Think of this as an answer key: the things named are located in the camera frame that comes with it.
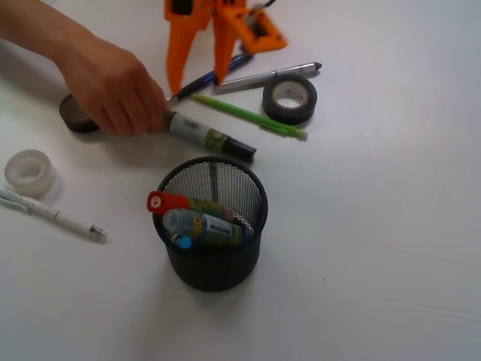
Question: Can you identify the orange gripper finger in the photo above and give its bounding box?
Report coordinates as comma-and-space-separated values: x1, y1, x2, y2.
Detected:
166, 13, 210, 93
212, 7, 250, 85

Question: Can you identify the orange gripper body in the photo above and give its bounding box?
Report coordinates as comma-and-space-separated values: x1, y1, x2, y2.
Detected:
164, 0, 252, 23

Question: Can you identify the black cap green marker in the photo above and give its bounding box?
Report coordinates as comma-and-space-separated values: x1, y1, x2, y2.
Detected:
164, 110, 256, 163

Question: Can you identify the red cap marker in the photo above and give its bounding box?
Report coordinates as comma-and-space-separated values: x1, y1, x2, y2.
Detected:
147, 191, 234, 222

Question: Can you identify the blue cap marker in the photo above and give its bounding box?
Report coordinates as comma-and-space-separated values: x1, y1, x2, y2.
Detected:
162, 208, 253, 247

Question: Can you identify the person's forearm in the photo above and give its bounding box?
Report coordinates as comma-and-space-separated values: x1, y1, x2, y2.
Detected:
1, 1, 101, 67

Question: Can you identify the blue black ballpoint pen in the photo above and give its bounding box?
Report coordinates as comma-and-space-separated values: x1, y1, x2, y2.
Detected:
166, 54, 253, 105

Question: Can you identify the silver metal pen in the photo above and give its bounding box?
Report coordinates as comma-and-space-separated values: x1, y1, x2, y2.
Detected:
212, 62, 322, 94

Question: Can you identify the light blue pen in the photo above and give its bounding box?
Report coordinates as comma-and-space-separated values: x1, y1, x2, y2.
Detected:
174, 235, 192, 250

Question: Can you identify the black mesh pen holder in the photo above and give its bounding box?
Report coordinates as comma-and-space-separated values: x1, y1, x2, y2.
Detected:
147, 156, 268, 292

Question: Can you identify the white dotted pen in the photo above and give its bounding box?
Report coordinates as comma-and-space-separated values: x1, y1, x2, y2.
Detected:
1, 187, 107, 244

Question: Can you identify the person's bare hand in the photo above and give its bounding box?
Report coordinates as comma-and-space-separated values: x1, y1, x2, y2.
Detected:
53, 35, 166, 134

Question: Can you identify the black electrical tape roll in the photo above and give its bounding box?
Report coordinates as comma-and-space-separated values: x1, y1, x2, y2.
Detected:
262, 74, 318, 126

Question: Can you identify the green mechanical pencil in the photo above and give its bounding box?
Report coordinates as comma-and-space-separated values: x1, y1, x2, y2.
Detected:
189, 94, 308, 141

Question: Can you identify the brown tape roll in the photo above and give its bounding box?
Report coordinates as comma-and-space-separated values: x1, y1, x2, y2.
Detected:
59, 95, 100, 134

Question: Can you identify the clear tape roll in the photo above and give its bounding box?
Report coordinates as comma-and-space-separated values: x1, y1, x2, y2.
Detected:
4, 150, 56, 198

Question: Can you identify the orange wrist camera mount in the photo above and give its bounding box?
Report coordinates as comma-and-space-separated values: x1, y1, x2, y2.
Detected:
242, 8, 288, 54

